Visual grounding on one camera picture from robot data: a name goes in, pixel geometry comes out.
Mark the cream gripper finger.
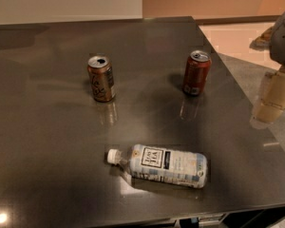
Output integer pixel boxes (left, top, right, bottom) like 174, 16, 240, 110
250, 66, 285, 124
254, 28, 273, 47

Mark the red coke can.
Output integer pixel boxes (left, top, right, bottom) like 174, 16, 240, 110
182, 50, 212, 96

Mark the orange soda can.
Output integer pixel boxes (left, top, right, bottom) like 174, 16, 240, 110
87, 55, 116, 103

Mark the white tea bottle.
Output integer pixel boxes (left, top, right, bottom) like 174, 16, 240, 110
106, 144, 208, 188

